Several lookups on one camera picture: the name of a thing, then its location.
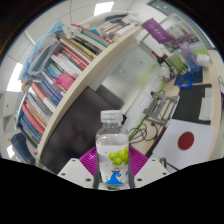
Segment purple translucent water bottle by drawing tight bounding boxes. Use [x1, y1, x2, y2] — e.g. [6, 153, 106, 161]
[179, 41, 202, 73]

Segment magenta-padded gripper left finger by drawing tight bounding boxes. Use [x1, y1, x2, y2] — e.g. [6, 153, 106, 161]
[57, 146, 101, 190]

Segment green cable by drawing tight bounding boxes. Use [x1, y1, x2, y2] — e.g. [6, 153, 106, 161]
[128, 79, 168, 141]

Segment clear plastic drink bottle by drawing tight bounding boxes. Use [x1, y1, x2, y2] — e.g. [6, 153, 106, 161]
[95, 109, 131, 191]

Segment blue coiled cable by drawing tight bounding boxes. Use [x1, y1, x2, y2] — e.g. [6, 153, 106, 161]
[177, 72, 196, 91]

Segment wooden shelf unit with books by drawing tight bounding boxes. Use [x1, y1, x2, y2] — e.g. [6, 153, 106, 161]
[17, 13, 145, 162]

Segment black cable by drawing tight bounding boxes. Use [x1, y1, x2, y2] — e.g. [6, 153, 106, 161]
[127, 121, 165, 146]

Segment small white paper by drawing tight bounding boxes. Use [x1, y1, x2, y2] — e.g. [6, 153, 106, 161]
[198, 96, 214, 122]

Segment rectangular ceiling light panel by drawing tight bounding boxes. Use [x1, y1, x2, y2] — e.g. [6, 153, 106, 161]
[6, 61, 24, 93]
[93, 1, 115, 17]

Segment green translucent cup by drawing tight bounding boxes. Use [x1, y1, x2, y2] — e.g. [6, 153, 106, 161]
[169, 54, 186, 75]

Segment black desk mat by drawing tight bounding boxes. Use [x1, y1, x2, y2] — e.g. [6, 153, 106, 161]
[172, 83, 214, 126]

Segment white paper sheet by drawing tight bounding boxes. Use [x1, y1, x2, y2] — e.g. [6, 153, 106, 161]
[151, 118, 216, 171]

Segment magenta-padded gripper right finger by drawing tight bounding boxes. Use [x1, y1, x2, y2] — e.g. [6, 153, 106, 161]
[127, 146, 170, 190]

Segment white tissue box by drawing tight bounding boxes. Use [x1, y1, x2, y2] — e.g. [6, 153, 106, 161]
[196, 52, 212, 70]

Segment grey metal laptop stand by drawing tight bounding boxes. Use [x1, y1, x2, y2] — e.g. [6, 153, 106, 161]
[142, 92, 181, 128]

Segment black computer monitor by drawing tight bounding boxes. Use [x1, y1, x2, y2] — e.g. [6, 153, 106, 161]
[39, 85, 128, 175]

